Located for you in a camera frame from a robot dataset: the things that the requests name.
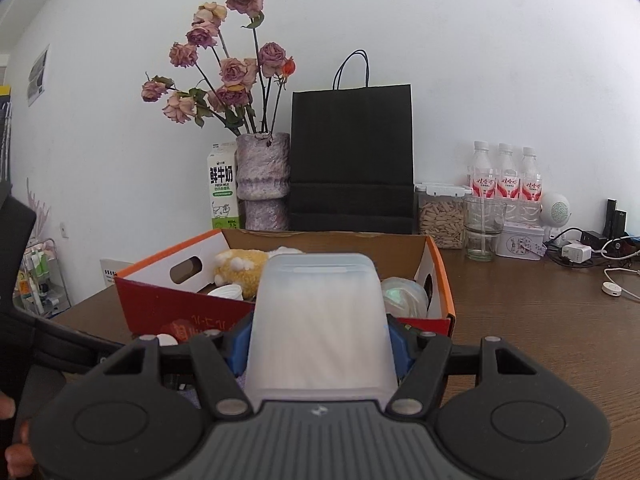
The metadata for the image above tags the translucent plastic bag ball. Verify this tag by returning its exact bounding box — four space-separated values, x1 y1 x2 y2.
381 278 430 318

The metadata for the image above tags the small white round cup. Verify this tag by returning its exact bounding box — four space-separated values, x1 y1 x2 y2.
207 284 244 301

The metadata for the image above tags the white yellow plush hamster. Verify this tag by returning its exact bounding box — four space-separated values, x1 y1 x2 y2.
214 246 300 300

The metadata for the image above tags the frosted plastic storage box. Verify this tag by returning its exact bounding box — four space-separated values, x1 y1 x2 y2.
244 254 397 408

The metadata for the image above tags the purple knitted cloth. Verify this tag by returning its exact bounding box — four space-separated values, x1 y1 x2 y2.
178 388 201 410

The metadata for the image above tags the person left hand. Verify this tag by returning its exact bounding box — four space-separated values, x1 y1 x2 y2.
0 393 37 479

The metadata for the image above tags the small white lidded jar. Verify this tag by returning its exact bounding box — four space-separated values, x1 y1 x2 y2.
156 334 179 347

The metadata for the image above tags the red pumpkin cardboard box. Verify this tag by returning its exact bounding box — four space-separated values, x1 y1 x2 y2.
115 230 456 341

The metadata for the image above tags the white printed tin box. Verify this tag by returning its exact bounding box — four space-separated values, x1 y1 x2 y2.
496 221 547 261

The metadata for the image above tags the clear jar of seeds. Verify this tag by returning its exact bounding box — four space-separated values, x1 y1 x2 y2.
416 182 471 249

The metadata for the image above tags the clear drinking glass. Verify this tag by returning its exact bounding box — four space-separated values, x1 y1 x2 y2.
463 195 506 262

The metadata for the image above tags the white charger plug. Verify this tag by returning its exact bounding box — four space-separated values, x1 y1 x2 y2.
561 242 592 264

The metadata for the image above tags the black power strip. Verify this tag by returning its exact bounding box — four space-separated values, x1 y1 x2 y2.
544 228 639 261

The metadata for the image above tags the left water bottle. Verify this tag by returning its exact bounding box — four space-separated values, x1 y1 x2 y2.
470 141 496 200

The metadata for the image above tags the water bottle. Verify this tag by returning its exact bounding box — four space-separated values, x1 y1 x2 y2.
496 143 521 222
470 141 496 200
520 146 542 226

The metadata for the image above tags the right water bottle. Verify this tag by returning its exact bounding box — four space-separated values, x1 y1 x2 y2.
520 146 542 226

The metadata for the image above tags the white green milk carton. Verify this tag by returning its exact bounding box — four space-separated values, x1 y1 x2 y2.
207 143 241 229

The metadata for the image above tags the middle water bottle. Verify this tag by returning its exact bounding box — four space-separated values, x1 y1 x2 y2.
496 143 521 222

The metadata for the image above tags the white round speaker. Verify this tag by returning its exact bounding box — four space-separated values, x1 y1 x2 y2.
539 192 572 240

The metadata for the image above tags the purple textured vase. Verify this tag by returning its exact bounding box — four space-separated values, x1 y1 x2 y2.
236 132 291 232

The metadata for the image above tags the black paper shopping bag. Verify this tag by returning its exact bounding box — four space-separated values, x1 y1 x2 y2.
288 64 416 234

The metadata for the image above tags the black upright device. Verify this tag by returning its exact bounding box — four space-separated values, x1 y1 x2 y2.
602 200 626 240

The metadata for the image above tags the dried pink rose bouquet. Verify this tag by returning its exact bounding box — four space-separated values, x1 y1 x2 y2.
140 0 296 140

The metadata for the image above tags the metal wire shelf rack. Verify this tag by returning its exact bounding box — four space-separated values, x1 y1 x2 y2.
13 238 73 320

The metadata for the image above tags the wall poster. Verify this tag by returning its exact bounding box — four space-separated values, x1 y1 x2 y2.
27 48 49 106

